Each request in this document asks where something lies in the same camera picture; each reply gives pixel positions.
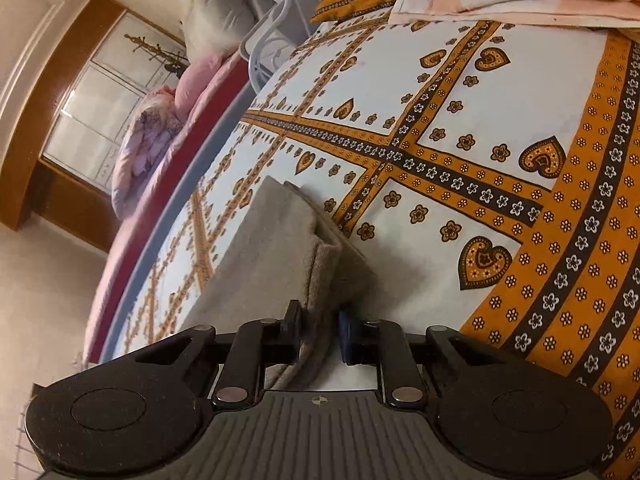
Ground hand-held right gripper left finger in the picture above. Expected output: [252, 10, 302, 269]
[134, 300, 303, 408]

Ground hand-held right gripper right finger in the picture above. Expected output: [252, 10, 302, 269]
[337, 308, 506, 409]

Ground grey pants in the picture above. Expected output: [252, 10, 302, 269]
[175, 175, 378, 393]

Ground bed with pink sheet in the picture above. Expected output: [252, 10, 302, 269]
[82, 52, 256, 366]

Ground pink and grey folded quilt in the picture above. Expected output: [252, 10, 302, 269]
[111, 85, 186, 218]

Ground orange heart-patterned bedsheet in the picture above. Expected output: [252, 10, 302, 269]
[112, 0, 640, 480]

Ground pink pillow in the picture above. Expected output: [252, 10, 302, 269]
[172, 52, 226, 116]

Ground wooden wardrobe with white doors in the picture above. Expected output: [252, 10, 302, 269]
[7, 0, 193, 251]

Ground white nightstand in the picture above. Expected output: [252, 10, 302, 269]
[247, 0, 326, 86]

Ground wooden coat rack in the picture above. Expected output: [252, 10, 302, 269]
[124, 32, 193, 78]

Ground beige padded headboard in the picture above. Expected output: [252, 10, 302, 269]
[182, 0, 263, 58]

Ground white metal bed frame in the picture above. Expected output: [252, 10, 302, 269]
[239, 0, 346, 93]

